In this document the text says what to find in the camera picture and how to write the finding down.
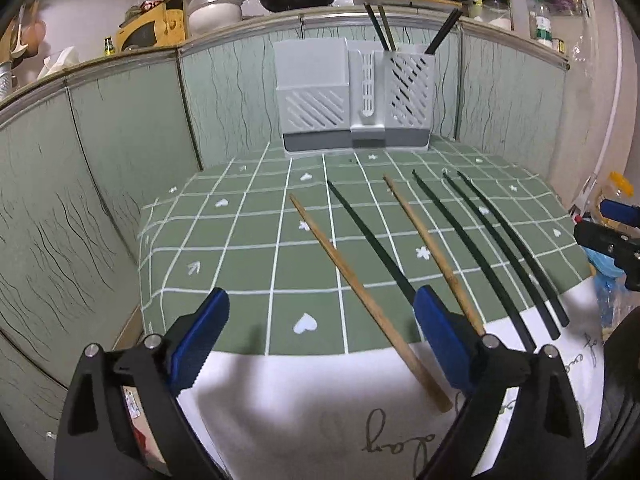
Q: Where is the blue plastic toy container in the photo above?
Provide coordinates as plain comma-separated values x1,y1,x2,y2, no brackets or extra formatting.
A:
585,245,627,312

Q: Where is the white pipe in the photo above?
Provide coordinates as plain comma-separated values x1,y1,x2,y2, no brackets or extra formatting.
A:
570,5,627,217

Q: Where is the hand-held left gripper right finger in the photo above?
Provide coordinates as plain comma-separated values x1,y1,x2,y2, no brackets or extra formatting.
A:
414,285,587,480

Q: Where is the white jar with green label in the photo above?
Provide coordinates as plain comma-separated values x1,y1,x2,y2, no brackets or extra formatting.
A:
535,10,554,49

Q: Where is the clear container with black lid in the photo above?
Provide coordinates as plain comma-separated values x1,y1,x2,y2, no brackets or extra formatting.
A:
460,0,511,31

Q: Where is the brown wooden spoon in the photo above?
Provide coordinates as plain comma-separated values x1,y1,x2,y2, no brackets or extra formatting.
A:
20,19,47,59

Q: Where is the grey plastic utensil holder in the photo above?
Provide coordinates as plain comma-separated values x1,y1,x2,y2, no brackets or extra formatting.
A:
272,37,436,157

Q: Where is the metal canister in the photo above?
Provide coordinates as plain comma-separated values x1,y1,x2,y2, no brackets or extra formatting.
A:
0,60,16,101

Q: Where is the yellow microwave oven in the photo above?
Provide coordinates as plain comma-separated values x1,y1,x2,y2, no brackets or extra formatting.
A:
116,0,192,51

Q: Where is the green checked tablecloth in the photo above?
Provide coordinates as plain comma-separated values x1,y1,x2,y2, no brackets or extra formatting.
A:
136,135,607,480

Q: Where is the white squeeze bottle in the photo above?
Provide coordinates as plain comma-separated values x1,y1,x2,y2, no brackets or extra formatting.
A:
509,0,530,39

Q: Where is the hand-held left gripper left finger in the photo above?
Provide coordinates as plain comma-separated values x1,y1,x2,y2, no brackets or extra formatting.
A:
54,287,231,480

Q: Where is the large white bowl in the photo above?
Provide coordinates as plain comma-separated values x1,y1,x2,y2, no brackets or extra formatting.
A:
188,1,246,36

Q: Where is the yellow-capped clear bottle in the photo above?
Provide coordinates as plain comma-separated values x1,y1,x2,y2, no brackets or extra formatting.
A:
597,172,635,211

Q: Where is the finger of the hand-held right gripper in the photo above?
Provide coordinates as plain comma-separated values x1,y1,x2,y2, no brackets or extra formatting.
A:
573,220,640,262
599,198,640,227

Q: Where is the white spatula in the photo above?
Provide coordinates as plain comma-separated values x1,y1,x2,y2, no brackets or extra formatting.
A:
9,0,32,57

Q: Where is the white paper towel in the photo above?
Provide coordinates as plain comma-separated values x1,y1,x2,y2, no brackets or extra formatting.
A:
37,46,84,81

